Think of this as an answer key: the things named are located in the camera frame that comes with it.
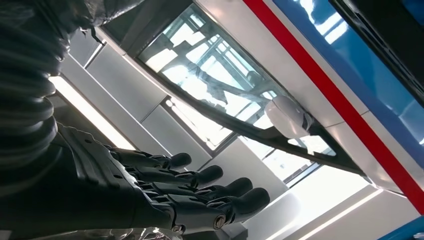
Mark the white car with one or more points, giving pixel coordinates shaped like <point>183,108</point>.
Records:
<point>258,49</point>

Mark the white car side mirror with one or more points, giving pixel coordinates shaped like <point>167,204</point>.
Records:
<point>286,117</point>

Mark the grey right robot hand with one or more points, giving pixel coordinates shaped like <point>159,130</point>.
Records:
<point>82,192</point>

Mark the ceiling light strip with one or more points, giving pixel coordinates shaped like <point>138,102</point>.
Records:
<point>89,112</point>

